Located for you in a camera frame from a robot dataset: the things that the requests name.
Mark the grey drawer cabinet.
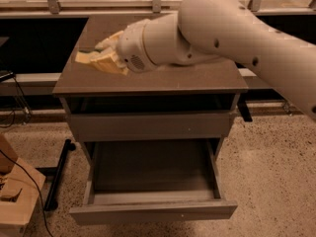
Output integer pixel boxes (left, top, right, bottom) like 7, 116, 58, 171
52, 14, 250, 226

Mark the black cable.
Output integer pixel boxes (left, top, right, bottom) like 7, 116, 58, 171
0, 147, 55, 237

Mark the green and yellow sponge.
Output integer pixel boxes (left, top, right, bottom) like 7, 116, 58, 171
78, 49, 102, 54

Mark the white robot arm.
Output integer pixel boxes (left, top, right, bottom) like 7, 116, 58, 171
75, 0, 316, 119

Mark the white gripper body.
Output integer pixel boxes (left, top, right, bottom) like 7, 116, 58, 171
117, 19, 157, 73

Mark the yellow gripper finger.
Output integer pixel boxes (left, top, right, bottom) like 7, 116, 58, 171
95, 31, 123, 50
75, 47, 128, 75

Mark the black stand foot behind cabinet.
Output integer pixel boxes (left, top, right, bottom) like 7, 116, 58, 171
237, 95, 253, 122

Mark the cardboard box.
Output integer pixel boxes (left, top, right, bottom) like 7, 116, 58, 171
0, 135, 45, 237

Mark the closed grey top drawer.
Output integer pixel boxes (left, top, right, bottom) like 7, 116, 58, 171
67, 112, 236, 142

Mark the black metal stand foot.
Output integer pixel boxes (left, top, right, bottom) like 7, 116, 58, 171
38, 139, 76, 211

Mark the open grey middle drawer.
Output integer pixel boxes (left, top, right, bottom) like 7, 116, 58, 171
70, 139, 237, 225

